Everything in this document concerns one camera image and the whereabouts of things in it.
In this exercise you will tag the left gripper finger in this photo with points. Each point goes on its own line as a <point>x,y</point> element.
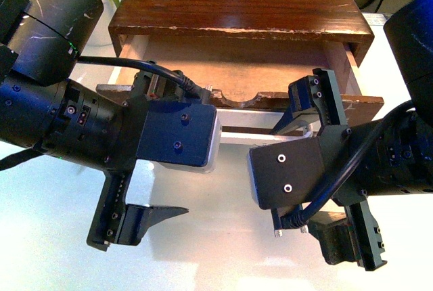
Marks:
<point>140,218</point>
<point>155,87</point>

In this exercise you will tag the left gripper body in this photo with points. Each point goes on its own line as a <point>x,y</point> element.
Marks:
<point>118,169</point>

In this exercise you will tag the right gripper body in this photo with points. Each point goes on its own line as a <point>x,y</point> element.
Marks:
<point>335,138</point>

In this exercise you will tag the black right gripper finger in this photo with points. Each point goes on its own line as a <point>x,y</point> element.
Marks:
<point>302,110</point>
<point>334,233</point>

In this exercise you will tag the white drawer handle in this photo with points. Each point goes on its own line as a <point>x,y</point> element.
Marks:
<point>251,139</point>

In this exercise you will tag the wooden drawer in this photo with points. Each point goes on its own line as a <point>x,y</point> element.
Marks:
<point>253,73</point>

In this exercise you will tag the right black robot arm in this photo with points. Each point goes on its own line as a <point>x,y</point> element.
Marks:
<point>392,155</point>

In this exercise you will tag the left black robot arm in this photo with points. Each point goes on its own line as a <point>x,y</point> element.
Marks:
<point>47,114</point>

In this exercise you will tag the dark wooden drawer cabinet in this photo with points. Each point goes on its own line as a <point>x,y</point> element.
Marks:
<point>295,20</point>

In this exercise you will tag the white plant pot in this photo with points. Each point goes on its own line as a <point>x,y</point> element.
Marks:
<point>100,36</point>

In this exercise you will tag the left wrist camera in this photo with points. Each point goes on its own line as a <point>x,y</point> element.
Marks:
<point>181,136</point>

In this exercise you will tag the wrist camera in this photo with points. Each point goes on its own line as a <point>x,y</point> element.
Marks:
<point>181,136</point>
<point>287,173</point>

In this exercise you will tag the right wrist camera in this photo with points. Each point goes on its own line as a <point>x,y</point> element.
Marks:
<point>287,173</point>

